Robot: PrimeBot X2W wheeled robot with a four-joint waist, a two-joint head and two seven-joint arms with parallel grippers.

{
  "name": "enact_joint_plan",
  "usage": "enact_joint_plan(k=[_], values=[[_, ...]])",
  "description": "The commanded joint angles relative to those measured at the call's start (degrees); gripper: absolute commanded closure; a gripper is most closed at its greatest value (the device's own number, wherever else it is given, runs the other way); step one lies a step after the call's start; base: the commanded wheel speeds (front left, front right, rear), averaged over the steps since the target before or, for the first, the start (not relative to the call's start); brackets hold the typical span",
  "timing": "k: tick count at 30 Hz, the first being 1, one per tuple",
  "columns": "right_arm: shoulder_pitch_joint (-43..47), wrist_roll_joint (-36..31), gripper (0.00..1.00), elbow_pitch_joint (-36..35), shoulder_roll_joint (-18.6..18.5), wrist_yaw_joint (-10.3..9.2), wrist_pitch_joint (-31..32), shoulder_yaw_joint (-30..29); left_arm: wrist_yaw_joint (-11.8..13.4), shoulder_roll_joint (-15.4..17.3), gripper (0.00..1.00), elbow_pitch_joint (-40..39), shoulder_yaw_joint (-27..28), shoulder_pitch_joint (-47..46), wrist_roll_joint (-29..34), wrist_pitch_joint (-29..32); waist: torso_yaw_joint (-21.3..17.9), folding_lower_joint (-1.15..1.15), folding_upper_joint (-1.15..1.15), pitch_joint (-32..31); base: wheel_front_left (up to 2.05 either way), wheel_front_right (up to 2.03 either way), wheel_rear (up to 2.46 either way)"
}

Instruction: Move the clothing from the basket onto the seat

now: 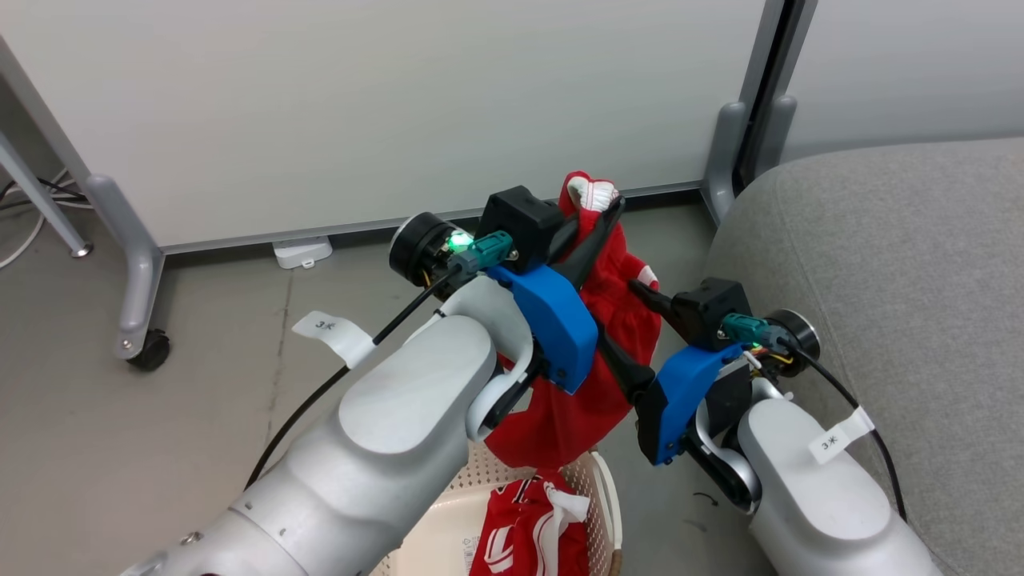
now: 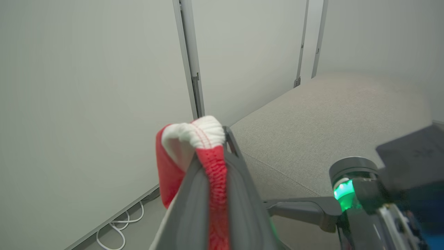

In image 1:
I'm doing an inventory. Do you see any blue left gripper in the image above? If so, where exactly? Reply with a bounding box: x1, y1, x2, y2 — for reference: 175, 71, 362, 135
488, 196, 625, 394

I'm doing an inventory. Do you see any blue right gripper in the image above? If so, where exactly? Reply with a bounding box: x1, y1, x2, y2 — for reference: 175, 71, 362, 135
596, 280, 745, 466

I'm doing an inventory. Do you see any red garment with white cuffs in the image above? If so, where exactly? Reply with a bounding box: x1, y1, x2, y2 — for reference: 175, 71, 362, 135
482, 170, 665, 470

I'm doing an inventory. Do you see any red garment with white print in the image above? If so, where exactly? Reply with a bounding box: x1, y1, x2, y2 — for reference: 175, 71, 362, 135
468, 472, 593, 576

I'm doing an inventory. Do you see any white perforated laundry basket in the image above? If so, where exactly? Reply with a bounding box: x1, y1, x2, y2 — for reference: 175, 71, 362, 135
370, 444, 625, 576

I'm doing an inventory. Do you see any wide white partition panel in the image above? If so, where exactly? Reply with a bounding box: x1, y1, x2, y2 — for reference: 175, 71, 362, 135
0, 0, 789, 361

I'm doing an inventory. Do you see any grey fabric sofa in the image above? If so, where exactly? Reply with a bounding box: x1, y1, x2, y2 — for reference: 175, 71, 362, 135
704, 138, 1024, 576

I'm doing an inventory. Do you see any small white plastic box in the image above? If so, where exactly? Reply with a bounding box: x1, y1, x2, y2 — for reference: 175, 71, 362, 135
272, 236, 334, 270

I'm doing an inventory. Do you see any narrow white partition panel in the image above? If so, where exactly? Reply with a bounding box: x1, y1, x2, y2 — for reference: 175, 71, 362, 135
756, 0, 1024, 181

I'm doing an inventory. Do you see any black caster wheel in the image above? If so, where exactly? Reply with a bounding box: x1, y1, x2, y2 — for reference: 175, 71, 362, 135
128, 328, 171, 371

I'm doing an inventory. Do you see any white power strip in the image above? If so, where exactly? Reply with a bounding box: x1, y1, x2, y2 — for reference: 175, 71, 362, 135
0, 178, 85, 210

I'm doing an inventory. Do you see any teal left camera connector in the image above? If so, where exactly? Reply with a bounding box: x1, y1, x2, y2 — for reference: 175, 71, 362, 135
446, 230, 514, 279

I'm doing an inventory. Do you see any teal camera connector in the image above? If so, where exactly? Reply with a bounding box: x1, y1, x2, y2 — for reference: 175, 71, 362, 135
720, 314, 789, 353
446, 230, 514, 279

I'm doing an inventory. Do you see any teal right camera connector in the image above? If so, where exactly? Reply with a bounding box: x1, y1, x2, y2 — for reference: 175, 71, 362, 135
720, 314, 789, 353

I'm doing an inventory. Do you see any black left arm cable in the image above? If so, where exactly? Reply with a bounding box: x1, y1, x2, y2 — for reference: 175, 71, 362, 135
242, 264, 473, 490

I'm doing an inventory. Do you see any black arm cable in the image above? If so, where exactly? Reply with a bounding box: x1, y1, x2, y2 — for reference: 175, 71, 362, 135
242, 264, 473, 490
780, 336, 909, 522

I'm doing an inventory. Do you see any white right cable tag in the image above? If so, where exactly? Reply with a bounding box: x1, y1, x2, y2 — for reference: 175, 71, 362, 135
808, 406, 877, 465

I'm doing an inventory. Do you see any white cable tag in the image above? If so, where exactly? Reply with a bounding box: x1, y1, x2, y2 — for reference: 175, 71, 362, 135
808, 406, 877, 465
292, 310, 377, 369

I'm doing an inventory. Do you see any white left cable tag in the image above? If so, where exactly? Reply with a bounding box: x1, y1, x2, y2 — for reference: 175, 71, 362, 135
292, 310, 377, 369

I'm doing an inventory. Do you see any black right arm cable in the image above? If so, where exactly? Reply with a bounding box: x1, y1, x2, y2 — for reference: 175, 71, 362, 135
780, 336, 909, 522

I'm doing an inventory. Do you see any grey metal desk frame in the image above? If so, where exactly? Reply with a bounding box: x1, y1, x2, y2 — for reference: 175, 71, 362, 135
0, 132, 93, 258

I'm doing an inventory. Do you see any white floor cable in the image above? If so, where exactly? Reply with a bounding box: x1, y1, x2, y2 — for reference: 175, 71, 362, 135
0, 168, 73, 269

